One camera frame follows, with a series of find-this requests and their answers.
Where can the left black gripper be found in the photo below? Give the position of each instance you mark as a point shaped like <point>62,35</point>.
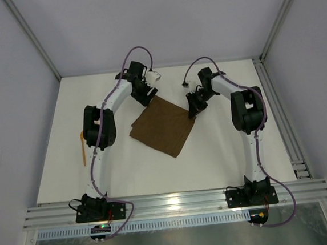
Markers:
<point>144,94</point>

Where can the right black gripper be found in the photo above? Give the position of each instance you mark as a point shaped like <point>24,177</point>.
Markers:
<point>195,102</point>

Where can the brown cloth napkin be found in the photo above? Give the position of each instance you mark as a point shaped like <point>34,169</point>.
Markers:
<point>163,126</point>

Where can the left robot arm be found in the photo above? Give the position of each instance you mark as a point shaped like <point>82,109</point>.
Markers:
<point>99,131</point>

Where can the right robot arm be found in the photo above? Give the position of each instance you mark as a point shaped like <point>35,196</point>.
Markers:
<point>248,115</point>

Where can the orange plastic knife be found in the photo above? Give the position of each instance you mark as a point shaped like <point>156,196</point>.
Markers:
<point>83,149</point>

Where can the right black connector board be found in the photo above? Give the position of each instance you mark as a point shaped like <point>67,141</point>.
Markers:
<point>258,217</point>

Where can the black connector board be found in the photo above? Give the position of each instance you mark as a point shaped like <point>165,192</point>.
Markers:
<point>258,217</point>
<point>99,232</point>

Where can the left black connector board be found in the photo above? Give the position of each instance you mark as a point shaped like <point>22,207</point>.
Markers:
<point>99,232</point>

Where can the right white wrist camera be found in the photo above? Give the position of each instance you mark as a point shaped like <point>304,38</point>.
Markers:
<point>190,85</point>

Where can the right side aluminium rail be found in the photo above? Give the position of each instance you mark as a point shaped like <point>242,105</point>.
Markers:
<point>295,152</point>

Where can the aluminium rail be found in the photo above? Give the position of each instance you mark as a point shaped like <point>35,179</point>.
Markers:
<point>295,152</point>
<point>168,205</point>

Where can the left corner aluminium post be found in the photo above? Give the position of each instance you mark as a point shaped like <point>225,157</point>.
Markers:
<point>23,24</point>

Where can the corner aluminium post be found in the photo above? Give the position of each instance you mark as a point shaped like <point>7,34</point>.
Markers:
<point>276,27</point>
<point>23,24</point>

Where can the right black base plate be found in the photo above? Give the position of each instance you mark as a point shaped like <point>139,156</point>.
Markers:
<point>244,197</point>

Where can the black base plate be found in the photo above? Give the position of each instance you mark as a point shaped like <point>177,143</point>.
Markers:
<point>244,197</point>
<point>103,212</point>

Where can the right corner aluminium post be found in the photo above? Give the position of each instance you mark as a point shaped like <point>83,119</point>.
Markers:
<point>276,27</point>

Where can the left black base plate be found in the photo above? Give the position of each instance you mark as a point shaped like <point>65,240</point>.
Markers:
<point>103,212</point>

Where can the slotted cable duct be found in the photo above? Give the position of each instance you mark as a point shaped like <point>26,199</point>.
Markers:
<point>148,225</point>

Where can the front aluminium rail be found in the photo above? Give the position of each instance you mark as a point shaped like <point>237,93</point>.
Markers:
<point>168,205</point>

